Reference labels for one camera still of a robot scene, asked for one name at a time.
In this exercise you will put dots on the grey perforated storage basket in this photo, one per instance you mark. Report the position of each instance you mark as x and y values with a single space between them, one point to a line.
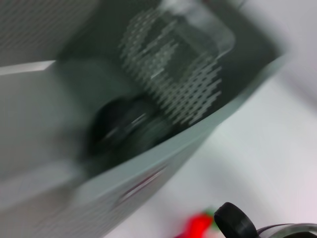
37 104

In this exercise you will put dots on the glass teacup black sleeve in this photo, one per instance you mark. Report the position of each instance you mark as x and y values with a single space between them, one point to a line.
114 129
232 220

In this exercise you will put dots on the bright red sloped brick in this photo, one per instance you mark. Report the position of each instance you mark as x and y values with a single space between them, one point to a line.
195 225

